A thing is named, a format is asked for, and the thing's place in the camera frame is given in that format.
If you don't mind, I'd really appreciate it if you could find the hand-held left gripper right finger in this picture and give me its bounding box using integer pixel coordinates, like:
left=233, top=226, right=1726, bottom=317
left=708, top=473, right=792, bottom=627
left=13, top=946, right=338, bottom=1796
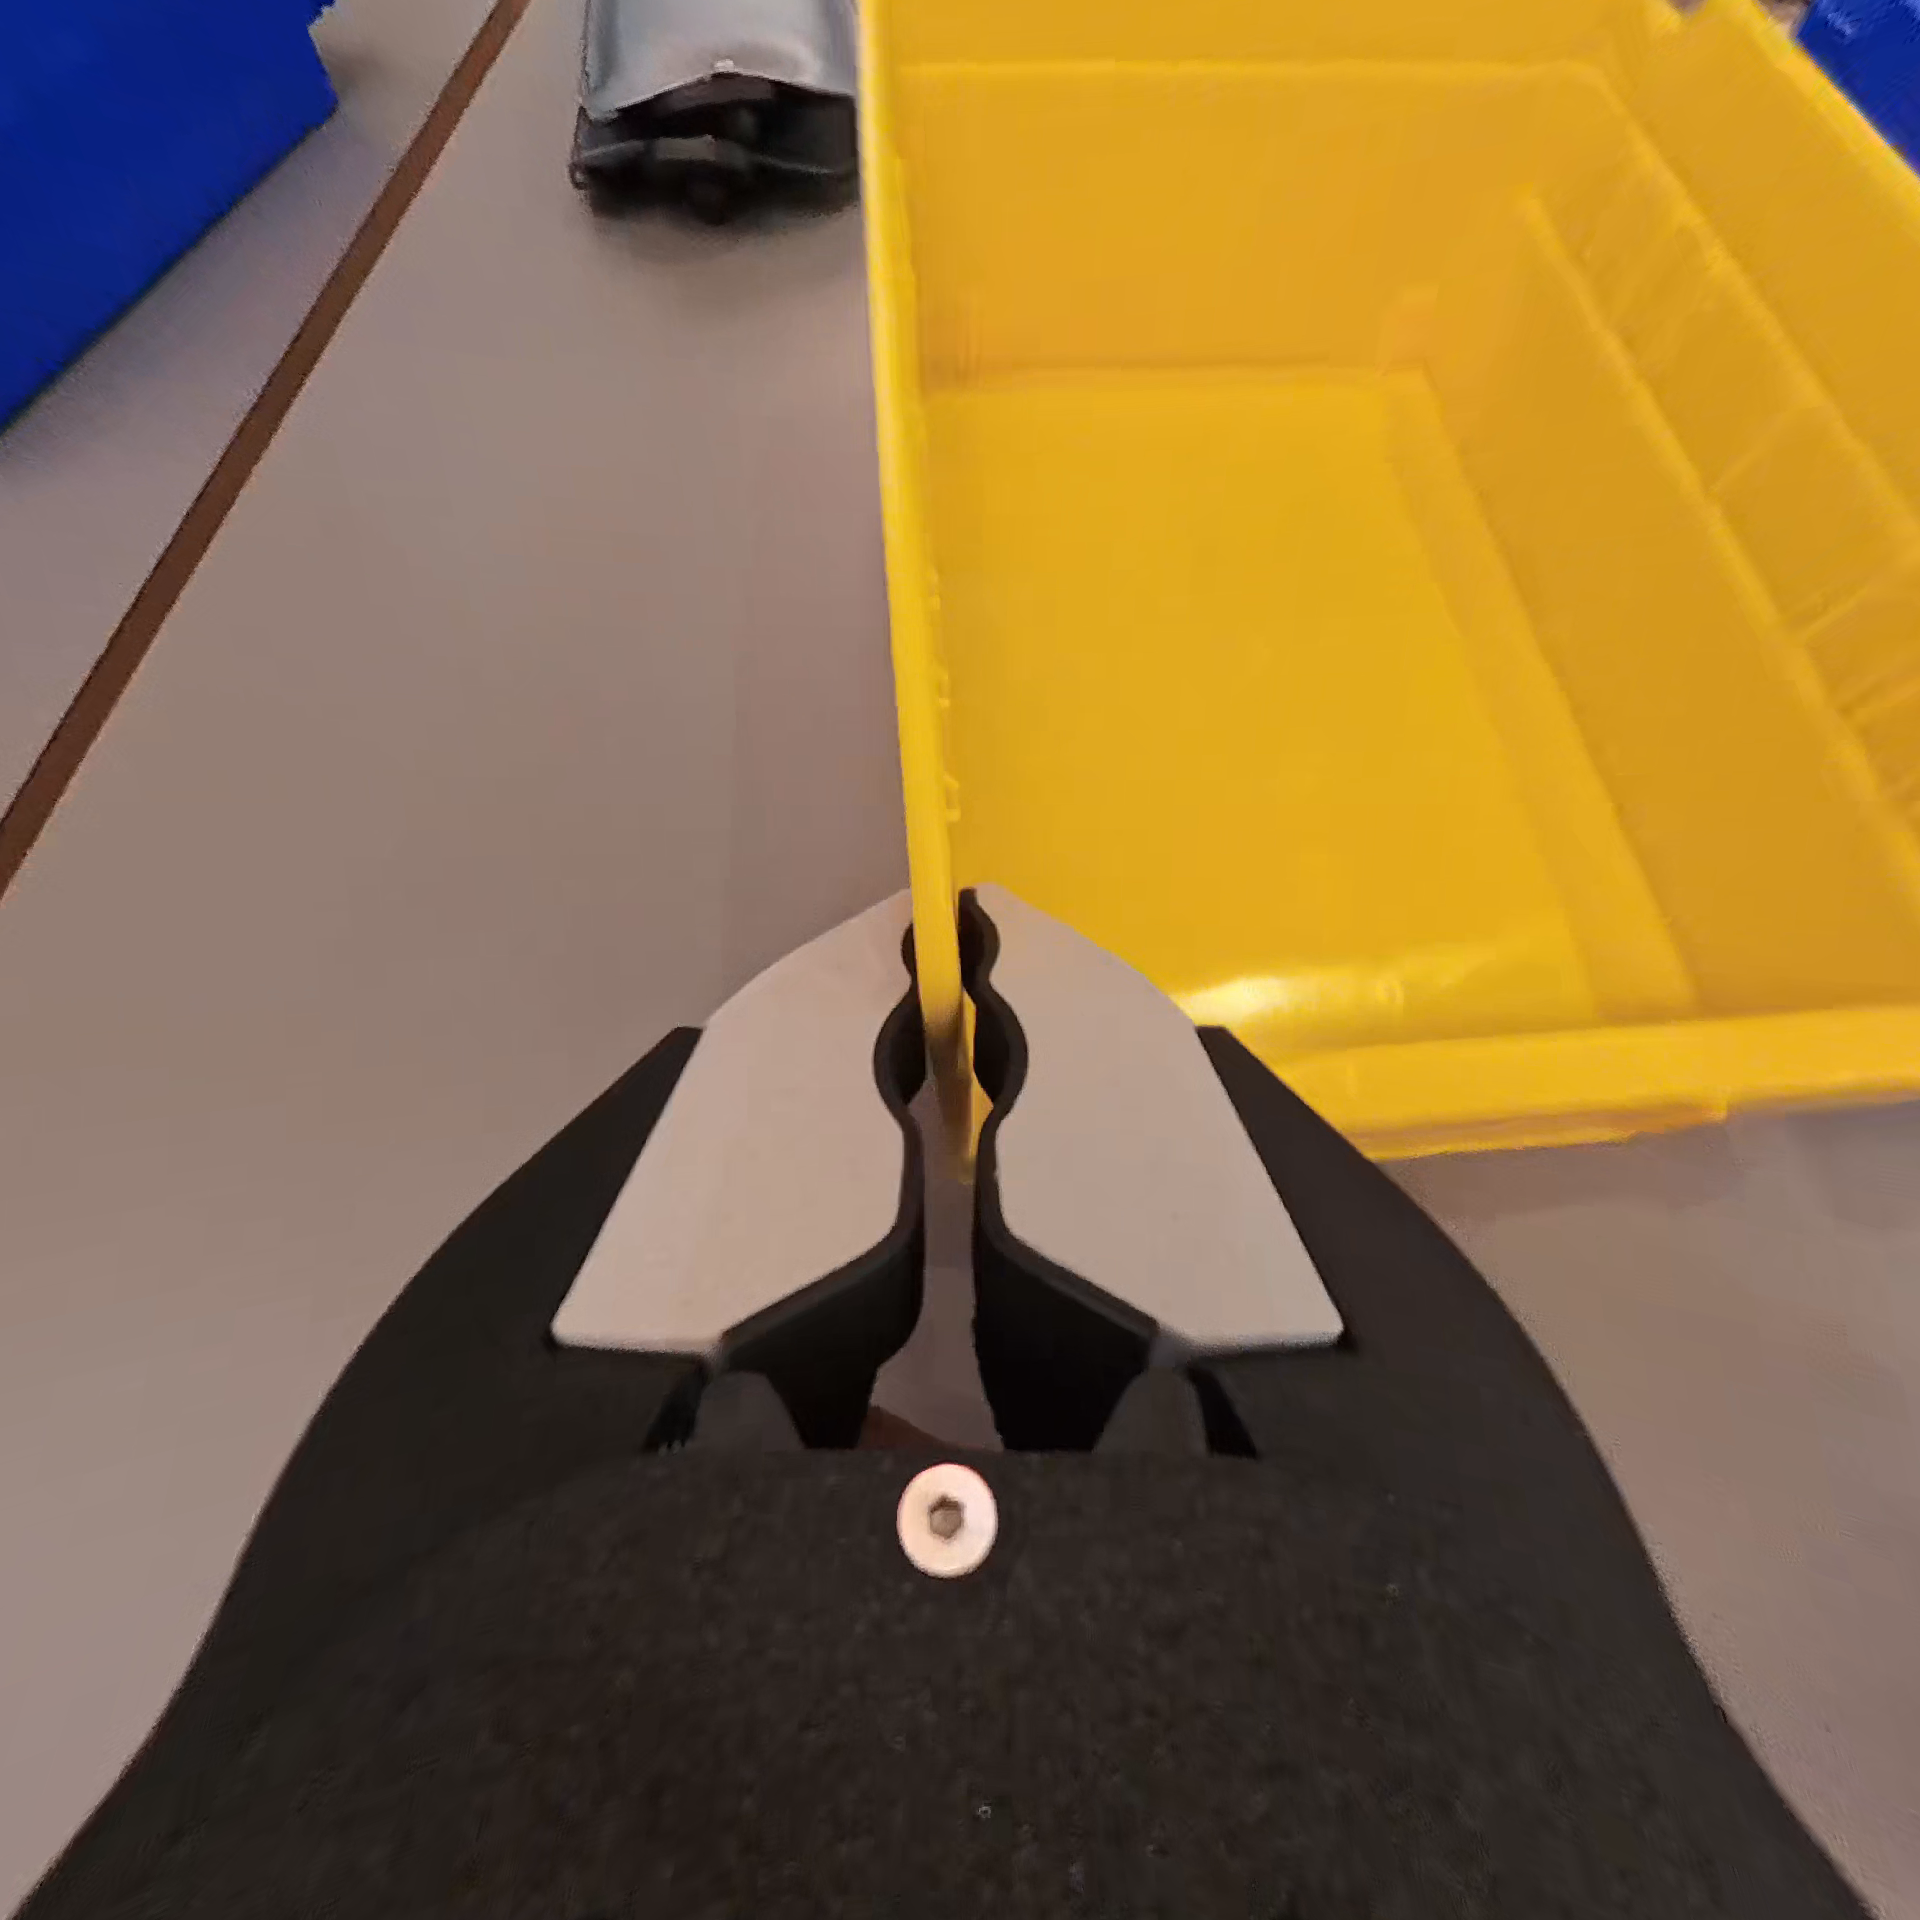
left=958, top=881, right=1350, bottom=1452

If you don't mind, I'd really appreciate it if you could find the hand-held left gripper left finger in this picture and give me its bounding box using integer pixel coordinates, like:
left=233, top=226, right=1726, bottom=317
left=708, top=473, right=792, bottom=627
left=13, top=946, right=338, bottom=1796
left=547, top=887, right=925, bottom=1449

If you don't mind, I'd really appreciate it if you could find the yellow plastic bin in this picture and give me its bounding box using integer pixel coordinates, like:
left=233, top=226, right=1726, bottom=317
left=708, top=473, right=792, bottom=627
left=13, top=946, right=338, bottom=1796
left=855, top=0, right=1920, bottom=1170

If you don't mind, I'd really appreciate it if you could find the grey zip pouch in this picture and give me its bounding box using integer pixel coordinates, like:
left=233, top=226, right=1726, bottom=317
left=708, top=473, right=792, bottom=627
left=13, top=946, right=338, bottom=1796
left=569, top=0, right=864, bottom=228

